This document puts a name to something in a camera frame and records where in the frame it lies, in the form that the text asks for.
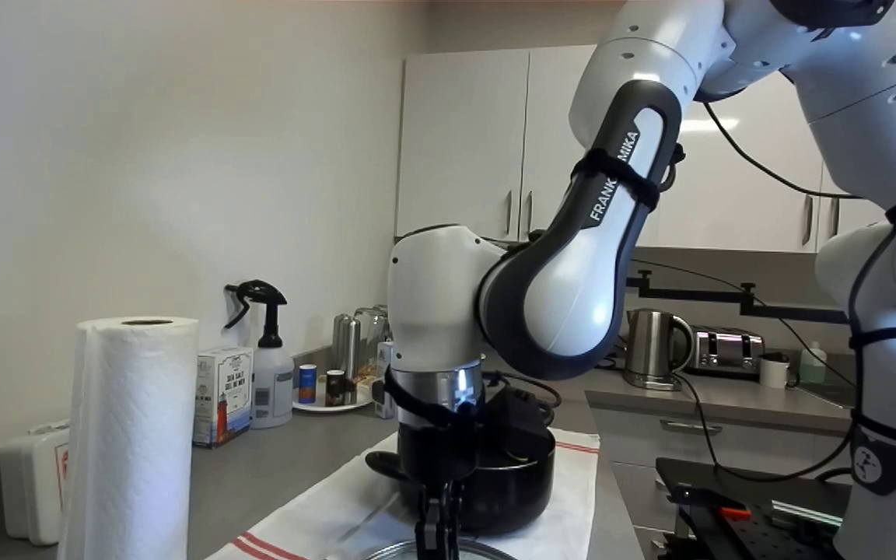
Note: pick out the pale green bottle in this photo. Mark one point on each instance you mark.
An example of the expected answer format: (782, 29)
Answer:
(813, 367)

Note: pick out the white box with red print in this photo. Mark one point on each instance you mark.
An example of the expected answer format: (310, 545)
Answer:
(221, 400)

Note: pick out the black device with orange button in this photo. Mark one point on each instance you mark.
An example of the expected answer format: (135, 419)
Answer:
(740, 515)

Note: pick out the white cabinet door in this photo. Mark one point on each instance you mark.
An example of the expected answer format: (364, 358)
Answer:
(547, 134)
(462, 145)
(851, 215)
(749, 203)

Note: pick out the white paper towel roll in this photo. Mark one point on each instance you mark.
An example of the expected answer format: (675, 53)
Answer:
(132, 446)

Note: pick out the white napkin container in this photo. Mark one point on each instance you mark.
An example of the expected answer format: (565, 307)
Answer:
(36, 485)

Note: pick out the white towel with red stripes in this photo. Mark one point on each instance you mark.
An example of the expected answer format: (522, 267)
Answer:
(324, 523)

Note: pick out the spray bottle with black trigger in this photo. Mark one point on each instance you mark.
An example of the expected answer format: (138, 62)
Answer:
(273, 384)

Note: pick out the spice jar with blue label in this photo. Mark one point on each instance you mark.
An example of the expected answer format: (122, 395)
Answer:
(306, 384)

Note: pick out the steel canisters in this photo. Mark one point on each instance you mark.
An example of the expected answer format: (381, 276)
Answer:
(360, 331)

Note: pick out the white cup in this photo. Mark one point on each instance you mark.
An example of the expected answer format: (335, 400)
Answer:
(773, 374)

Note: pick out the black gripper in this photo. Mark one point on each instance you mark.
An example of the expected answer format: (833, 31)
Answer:
(437, 446)

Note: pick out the stainless steel kettle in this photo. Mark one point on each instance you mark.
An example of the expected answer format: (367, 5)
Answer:
(662, 345)

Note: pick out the white and blue carton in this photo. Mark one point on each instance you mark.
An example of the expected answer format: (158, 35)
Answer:
(381, 384)

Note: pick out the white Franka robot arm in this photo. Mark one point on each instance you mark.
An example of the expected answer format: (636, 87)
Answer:
(573, 291)

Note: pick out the white plate under jars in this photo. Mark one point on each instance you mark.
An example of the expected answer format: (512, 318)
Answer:
(360, 402)

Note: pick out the dark spice jar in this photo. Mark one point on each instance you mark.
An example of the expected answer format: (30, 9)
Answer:
(336, 386)

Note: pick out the silver toaster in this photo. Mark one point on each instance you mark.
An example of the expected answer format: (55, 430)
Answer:
(730, 353)

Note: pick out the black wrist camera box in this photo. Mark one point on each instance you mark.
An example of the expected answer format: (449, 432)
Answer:
(514, 416)

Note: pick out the black cooking pot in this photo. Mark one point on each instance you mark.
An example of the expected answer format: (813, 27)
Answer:
(514, 485)

